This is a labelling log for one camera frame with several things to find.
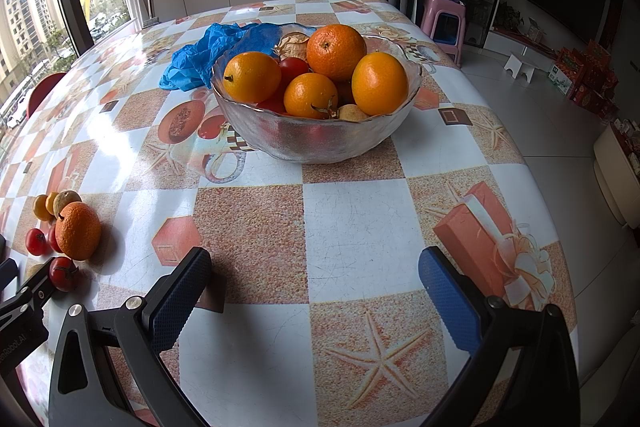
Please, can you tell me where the red chair back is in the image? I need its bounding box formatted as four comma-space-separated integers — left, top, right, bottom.
26, 72, 68, 120

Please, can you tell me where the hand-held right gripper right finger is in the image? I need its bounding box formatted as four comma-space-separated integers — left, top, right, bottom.
417, 247, 583, 427

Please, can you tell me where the white cushioned seat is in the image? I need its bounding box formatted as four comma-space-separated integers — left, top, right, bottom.
592, 119, 640, 248

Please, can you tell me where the dried brown peel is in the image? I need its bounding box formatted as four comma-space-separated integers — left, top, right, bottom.
277, 32, 313, 62

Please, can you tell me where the blue plastic bag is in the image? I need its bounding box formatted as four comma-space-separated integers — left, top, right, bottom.
159, 23, 291, 92

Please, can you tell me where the smooth orange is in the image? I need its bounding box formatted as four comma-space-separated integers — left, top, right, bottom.
223, 52, 282, 104
351, 52, 409, 116
283, 73, 339, 120
306, 24, 367, 82

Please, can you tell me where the pink plastic stool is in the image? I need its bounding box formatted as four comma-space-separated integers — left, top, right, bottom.
420, 0, 467, 68

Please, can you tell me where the green potted plant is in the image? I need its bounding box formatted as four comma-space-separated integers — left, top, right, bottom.
492, 2, 526, 32

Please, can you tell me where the large orange with rough skin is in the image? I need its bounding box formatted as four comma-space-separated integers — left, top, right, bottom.
55, 202, 102, 261

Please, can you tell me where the green carton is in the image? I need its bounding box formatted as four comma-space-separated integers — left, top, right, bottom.
549, 62, 573, 95

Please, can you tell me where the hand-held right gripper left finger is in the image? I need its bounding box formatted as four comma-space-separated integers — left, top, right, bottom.
47, 247, 213, 427

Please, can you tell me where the clear glass bowl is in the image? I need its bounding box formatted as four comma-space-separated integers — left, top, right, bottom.
210, 23, 423, 165

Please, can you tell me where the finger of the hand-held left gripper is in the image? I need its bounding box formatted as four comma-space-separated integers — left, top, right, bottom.
0, 258, 57, 325
0, 257, 19, 293

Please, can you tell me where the stack of red gift boxes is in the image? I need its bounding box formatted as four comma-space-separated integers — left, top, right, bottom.
555, 39, 621, 115

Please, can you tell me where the small white step stool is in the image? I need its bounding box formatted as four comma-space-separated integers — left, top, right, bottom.
502, 51, 538, 82

